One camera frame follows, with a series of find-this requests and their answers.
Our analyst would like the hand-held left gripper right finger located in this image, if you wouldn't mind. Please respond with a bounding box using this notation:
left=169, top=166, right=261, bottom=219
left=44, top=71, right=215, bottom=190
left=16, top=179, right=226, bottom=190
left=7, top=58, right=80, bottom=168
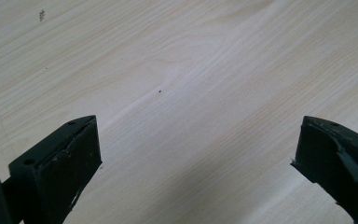
left=290, top=115, right=358, bottom=224

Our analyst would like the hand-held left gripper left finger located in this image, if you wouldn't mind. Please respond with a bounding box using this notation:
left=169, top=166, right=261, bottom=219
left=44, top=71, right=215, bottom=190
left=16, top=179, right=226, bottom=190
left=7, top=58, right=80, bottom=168
left=7, top=115, right=103, bottom=224

